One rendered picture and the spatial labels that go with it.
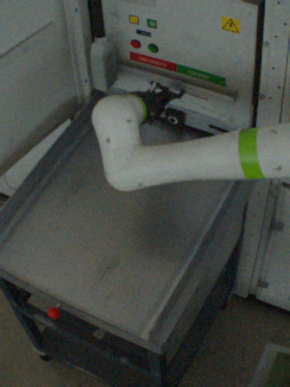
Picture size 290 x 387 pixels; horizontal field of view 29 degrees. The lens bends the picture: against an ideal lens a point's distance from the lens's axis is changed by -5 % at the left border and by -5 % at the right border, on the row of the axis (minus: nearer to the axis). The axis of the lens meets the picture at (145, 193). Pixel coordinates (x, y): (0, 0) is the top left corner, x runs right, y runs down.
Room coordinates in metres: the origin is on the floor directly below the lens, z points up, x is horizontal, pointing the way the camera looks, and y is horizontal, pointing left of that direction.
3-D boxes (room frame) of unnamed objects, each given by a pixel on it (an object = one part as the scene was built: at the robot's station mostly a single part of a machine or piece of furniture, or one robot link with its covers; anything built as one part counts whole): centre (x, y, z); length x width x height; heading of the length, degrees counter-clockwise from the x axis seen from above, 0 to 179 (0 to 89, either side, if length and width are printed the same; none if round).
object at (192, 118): (1.35, -0.13, 0.89); 0.54 x 0.05 x 0.06; 59
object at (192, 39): (1.34, -0.12, 1.15); 0.48 x 0.01 x 0.48; 59
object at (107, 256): (1.01, 0.08, 0.82); 0.68 x 0.62 x 0.06; 148
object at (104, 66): (1.39, 0.09, 1.09); 0.08 x 0.05 x 0.17; 149
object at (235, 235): (1.01, 0.08, 0.46); 0.64 x 0.58 x 0.66; 148
